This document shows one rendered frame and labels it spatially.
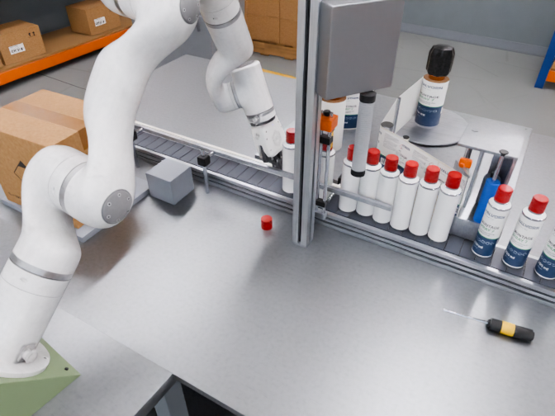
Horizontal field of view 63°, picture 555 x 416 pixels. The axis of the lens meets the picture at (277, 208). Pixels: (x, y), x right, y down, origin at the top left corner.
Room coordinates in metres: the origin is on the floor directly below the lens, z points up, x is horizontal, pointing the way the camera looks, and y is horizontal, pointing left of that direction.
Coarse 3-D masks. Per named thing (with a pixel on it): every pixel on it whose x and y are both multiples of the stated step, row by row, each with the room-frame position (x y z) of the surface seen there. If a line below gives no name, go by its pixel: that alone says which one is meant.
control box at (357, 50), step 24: (336, 0) 0.93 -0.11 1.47; (360, 0) 0.93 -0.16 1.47; (384, 0) 0.94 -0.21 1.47; (336, 24) 0.90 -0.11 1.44; (360, 24) 0.92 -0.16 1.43; (384, 24) 0.94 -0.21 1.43; (336, 48) 0.90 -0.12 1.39; (360, 48) 0.92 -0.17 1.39; (384, 48) 0.95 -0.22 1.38; (336, 72) 0.90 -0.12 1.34; (360, 72) 0.92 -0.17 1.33; (384, 72) 0.95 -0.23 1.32; (336, 96) 0.90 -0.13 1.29
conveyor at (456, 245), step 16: (144, 144) 1.40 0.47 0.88; (160, 144) 1.40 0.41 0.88; (176, 144) 1.40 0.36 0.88; (192, 160) 1.30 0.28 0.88; (224, 160) 1.29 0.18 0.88; (240, 176) 1.20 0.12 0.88; (256, 176) 1.20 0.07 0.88; (272, 176) 1.20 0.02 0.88; (320, 208) 1.04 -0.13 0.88; (336, 208) 1.04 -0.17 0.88; (368, 224) 0.97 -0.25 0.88; (416, 240) 0.90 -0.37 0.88; (448, 240) 0.90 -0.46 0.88; (464, 240) 0.90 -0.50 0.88; (464, 256) 0.84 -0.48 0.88; (496, 256) 0.84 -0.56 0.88; (512, 272) 0.78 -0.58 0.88; (528, 272) 0.78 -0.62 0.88
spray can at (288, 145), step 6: (288, 132) 1.12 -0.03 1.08; (294, 132) 1.12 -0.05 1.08; (288, 138) 1.12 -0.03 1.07; (294, 138) 1.12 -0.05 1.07; (282, 144) 1.13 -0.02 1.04; (288, 144) 1.11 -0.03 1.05; (294, 144) 1.11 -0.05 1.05; (282, 150) 1.12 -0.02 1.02; (288, 150) 1.11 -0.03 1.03; (282, 156) 1.12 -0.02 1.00; (288, 156) 1.11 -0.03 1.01; (282, 162) 1.12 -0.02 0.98; (288, 162) 1.11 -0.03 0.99; (282, 168) 1.12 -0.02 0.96; (288, 168) 1.11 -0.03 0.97; (282, 180) 1.12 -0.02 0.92; (288, 180) 1.11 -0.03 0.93; (282, 186) 1.12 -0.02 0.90; (288, 186) 1.11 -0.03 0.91; (288, 192) 1.11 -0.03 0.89
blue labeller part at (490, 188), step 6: (486, 180) 0.92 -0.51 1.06; (498, 180) 0.91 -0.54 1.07; (486, 186) 0.90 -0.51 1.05; (492, 186) 0.89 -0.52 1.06; (498, 186) 0.90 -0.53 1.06; (486, 192) 0.90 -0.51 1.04; (492, 192) 0.89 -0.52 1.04; (480, 198) 0.91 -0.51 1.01; (486, 198) 0.90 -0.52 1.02; (480, 204) 0.90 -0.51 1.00; (486, 204) 0.89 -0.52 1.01; (480, 210) 0.90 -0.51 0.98; (474, 216) 0.91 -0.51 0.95; (480, 216) 0.90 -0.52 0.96; (480, 222) 0.89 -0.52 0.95
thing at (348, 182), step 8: (352, 144) 1.05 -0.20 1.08; (352, 152) 1.02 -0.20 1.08; (344, 160) 1.04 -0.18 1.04; (352, 160) 1.02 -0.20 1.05; (344, 168) 1.03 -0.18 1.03; (344, 176) 1.02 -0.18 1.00; (352, 176) 1.01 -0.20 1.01; (344, 184) 1.02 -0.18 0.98; (352, 184) 1.01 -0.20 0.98; (344, 200) 1.02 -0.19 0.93; (352, 200) 1.01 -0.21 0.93; (344, 208) 1.02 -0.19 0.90; (352, 208) 1.02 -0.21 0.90
